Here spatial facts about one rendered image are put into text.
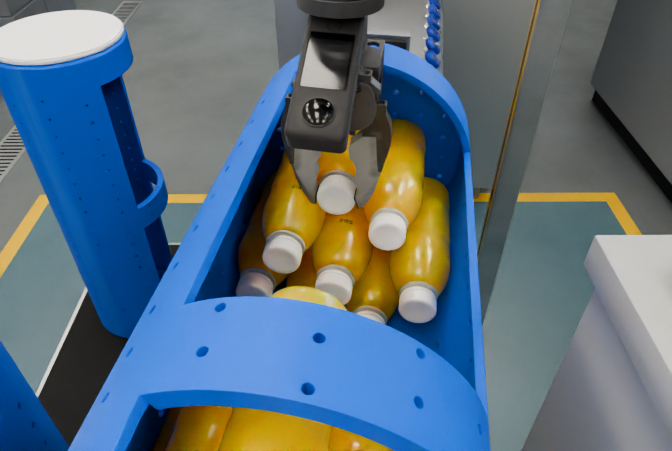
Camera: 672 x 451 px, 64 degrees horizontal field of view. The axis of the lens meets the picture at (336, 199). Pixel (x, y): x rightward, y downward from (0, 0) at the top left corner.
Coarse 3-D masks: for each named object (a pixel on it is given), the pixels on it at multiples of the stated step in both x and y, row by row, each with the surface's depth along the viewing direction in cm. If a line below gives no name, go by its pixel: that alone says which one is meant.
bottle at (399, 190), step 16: (400, 128) 66; (416, 128) 67; (400, 144) 63; (416, 144) 65; (400, 160) 61; (416, 160) 62; (384, 176) 58; (400, 176) 58; (416, 176) 60; (384, 192) 57; (400, 192) 57; (416, 192) 58; (368, 208) 58; (384, 208) 56; (400, 208) 57; (416, 208) 58
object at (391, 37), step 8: (368, 32) 104; (376, 32) 104; (384, 32) 104; (392, 32) 104; (400, 32) 104; (408, 32) 104; (392, 40) 102; (400, 40) 102; (408, 40) 103; (408, 48) 104
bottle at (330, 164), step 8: (328, 152) 56; (344, 152) 55; (320, 160) 56; (328, 160) 55; (336, 160) 55; (344, 160) 55; (320, 168) 55; (328, 168) 55; (336, 168) 55; (344, 168) 54; (352, 168) 54; (320, 176) 56; (352, 176) 54
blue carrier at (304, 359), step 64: (384, 64) 59; (256, 128) 53; (448, 128) 68; (256, 192) 71; (192, 256) 39; (192, 320) 33; (256, 320) 32; (320, 320) 32; (448, 320) 56; (128, 384) 31; (192, 384) 29; (256, 384) 28; (320, 384) 29; (384, 384) 30; (448, 384) 33; (128, 448) 42; (448, 448) 30
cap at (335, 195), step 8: (328, 176) 54; (336, 176) 53; (344, 176) 54; (320, 184) 54; (328, 184) 52; (336, 184) 52; (344, 184) 52; (352, 184) 54; (320, 192) 53; (328, 192) 53; (336, 192) 53; (344, 192) 53; (352, 192) 53; (320, 200) 54; (328, 200) 54; (336, 200) 53; (344, 200) 53; (352, 200) 53; (328, 208) 54; (336, 208) 54; (344, 208) 54
